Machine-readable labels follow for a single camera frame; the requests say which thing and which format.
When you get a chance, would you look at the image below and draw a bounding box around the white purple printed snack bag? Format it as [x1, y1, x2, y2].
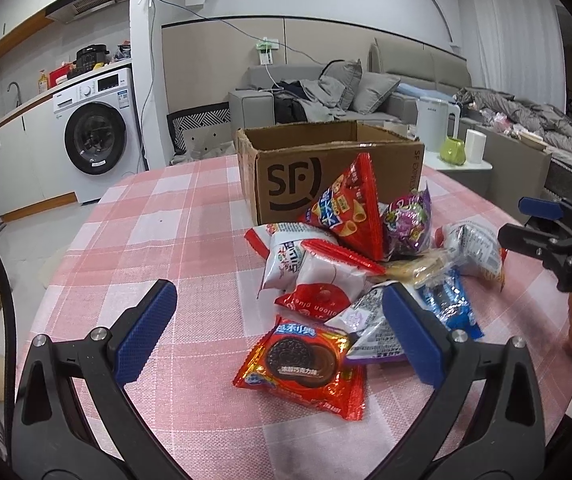
[325, 283, 406, 365]

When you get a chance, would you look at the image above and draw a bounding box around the blue Oreo pack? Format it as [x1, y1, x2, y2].
[415, 266, 484, 340]

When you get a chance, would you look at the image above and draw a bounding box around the clear wafer biscuit pack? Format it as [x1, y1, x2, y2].
[383, 249, 448, 287]

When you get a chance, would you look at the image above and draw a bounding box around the red Oreo snack pack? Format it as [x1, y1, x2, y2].
[233, 315, 366, 422]

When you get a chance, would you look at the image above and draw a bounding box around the purple candy bag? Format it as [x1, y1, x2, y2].
[380, 186, 432, 260]

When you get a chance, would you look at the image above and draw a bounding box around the white red balloon snack bag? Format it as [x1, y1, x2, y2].
[275, 238, 386, 322]

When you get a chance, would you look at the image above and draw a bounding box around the red triangular chip bag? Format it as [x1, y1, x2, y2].
[298, 153, 383, 262]

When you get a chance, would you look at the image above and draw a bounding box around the white red rice snack bag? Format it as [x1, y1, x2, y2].
[243, 222, 338, 294]

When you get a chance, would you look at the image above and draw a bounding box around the red barcode snack pack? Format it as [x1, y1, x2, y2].
[434, 220, 507, 288]

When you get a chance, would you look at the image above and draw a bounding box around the grey blanket pile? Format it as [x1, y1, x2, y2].
[454, 87, 572, 153]

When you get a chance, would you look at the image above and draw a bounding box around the white marble coffee table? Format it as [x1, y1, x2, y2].
[423, 152, 493, 197]

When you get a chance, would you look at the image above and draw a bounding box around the white cylinder cup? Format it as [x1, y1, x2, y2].
[464, 129, 486, 164]

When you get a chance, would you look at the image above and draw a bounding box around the green ceramic mug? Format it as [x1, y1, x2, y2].
[438, 136, 466, 166]

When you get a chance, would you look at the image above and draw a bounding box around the white electric kettle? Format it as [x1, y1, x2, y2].
[416, 96, 460, 152]

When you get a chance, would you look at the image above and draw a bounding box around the grey sofa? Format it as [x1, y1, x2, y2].
[228, 38, 471, 130]

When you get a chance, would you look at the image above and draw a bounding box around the black white patterned pet bed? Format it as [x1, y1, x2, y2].
[167, 102, 233, 157]

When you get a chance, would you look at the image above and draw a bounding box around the SF cardboard box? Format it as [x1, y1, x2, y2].
[234, 122, 425, 224]

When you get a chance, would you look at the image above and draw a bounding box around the white washing machine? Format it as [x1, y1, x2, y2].
[52, 65, 148, 204]

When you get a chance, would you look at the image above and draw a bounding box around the grey pillow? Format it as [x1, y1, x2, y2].
[322, 60, 363, 110]
[350, 72, 401, 115]

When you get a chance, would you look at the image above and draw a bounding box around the grey jacket on sofa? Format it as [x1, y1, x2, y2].
[272, 76, 345, 124]

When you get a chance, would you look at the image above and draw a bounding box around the black pressure cooker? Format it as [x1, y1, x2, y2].
[76, 44, 109, 72]

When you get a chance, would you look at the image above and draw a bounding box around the range hood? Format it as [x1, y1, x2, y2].
[44, 0, 126, 24]

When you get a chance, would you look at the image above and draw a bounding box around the wall socket with green plug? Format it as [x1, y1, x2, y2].
[255, 37, 280, 66]

